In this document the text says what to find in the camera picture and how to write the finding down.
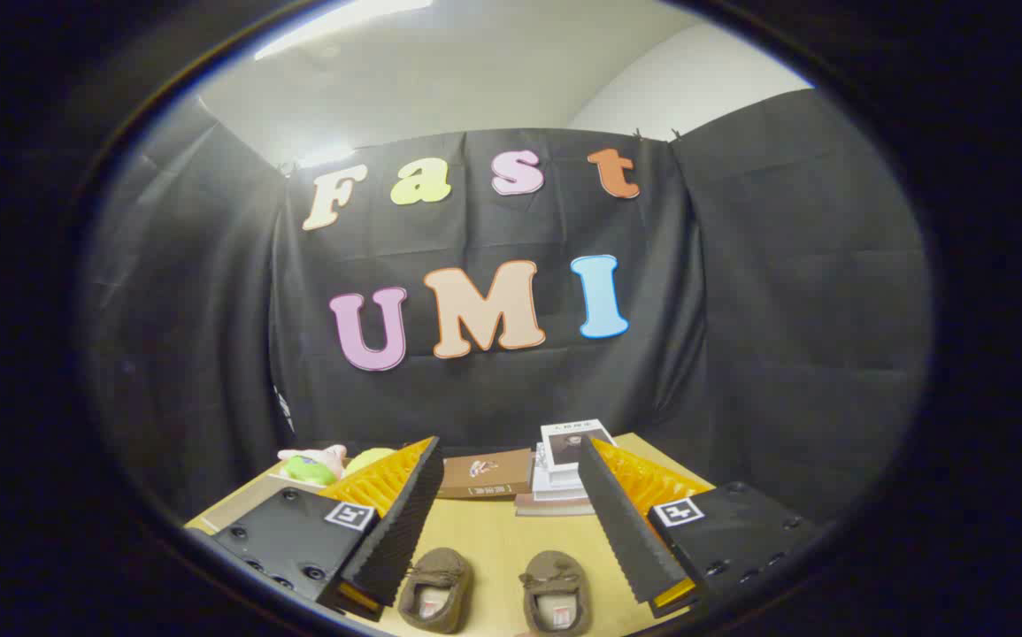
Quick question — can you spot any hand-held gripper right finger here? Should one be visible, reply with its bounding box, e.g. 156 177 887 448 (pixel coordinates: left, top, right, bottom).
576 436 823 620

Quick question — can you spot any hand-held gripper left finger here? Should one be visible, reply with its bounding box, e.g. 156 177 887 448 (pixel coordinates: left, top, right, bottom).
208 435 445 622

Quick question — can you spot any brown fuzzy slipper shoe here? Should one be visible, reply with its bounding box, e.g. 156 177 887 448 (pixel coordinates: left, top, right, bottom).
397 547 474 634
519 550 591 636

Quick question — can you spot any beige fabric storage box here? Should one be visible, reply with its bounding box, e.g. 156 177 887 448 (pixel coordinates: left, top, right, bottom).
196 472 334 532

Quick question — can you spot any yellow round plush toy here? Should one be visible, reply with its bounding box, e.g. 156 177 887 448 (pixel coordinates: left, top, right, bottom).
342 448 399 475

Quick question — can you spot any pale pink book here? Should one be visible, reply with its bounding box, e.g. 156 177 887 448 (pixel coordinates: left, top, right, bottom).
514 493 596 518

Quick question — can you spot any plain white book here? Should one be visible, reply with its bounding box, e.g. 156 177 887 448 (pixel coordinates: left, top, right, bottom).
532 442 589 503

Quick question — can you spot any white book with dark photo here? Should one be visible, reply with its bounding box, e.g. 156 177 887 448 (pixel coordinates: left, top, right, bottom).
539 418 618 472

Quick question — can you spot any brown book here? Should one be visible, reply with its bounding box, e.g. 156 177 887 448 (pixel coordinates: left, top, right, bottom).
437 449 534 499

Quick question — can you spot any pink and green plush toy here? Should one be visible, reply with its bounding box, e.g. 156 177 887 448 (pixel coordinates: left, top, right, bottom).
278 444 349 486

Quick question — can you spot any black backdrop cloth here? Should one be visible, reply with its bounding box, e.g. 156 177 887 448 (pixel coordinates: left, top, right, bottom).
86 88 932 532

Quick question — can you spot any ceiling light strip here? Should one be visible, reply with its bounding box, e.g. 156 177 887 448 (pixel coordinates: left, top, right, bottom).
254 0 434 59

